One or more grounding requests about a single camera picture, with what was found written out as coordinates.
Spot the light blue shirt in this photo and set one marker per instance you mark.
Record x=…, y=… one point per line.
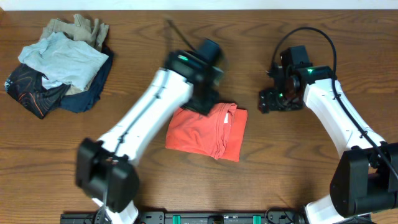
x=63, y=61

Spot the beige garment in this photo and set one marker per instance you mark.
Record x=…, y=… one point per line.
x=81, y=30

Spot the navy blue garment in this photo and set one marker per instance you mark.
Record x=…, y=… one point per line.
x=84, y=101

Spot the black orange patterned garment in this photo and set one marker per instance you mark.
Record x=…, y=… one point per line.
x=24, y=85

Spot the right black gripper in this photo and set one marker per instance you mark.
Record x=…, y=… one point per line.
x=267, y=101

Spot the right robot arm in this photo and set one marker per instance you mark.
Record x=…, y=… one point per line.
x=365, y=180

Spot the red printed t-shirt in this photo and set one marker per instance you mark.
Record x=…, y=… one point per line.
x=218, y=134

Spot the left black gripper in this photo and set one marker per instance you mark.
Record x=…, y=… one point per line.
x=214, y=98

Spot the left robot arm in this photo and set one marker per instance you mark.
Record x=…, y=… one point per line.
x=106, y=167

